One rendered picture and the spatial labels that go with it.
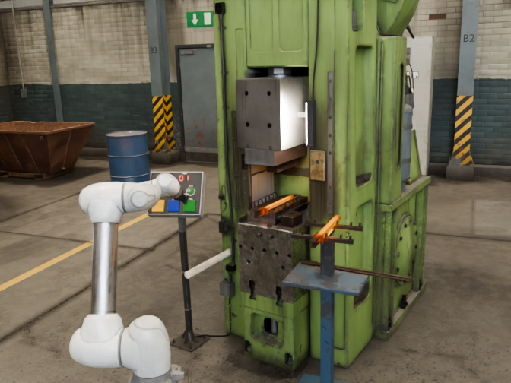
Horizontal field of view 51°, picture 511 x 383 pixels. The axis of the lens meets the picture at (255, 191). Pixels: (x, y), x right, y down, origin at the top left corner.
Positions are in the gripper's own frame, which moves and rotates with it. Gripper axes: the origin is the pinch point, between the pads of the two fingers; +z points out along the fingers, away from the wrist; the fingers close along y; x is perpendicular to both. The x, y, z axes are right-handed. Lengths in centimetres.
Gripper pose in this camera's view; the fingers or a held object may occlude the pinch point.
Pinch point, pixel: (184, 200)
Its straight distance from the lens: 316.8
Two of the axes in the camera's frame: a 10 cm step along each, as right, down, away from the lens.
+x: 0.4, -9.6, 2.6
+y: 9.9, 0.0, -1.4
